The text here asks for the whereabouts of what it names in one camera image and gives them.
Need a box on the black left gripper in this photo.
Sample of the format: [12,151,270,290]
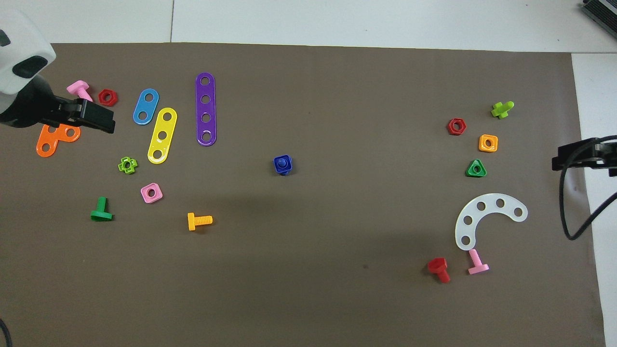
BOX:
[0,75,116,134]

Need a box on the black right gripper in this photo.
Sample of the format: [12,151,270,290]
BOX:
[552,136,617,176]

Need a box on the blue square plastic nut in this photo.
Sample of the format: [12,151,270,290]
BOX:
[273,154,293,176]

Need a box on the pink square-head plastic screw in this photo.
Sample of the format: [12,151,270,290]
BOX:
[67,80,93,103]
[467,249,490,276]

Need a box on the lime cross-head plastic screw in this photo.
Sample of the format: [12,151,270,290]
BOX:
[491,101,515,120]

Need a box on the dark green plastic screw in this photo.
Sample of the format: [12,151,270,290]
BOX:
[90,196,114,222]

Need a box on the pink square plastic nut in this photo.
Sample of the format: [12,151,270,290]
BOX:
[140,183,163,204]

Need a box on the orange plastic screw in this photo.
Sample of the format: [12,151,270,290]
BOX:
[187,212,214,232]

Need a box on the red hex-head plastic screw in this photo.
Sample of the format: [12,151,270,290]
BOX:
[427,257,451,284]

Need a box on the orange angled three-hole plate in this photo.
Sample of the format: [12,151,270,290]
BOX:
[36,123,81,158]

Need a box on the blue two-hole plastic plate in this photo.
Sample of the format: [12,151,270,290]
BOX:
[133,88,160,126]

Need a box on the yellow three-hole plastic plate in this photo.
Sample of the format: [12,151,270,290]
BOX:
[147,107,178,165]

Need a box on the white curved five-hole plate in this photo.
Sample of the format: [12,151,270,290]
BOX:
[455,193,529,251]

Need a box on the purple four-hole plastic plate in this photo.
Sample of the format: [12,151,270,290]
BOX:
[195,72,217,147]

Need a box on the brown paper table mat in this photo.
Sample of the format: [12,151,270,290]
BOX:
[0,42,607,347]

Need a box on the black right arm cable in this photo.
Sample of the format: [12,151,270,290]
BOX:
[558,142,617,241]

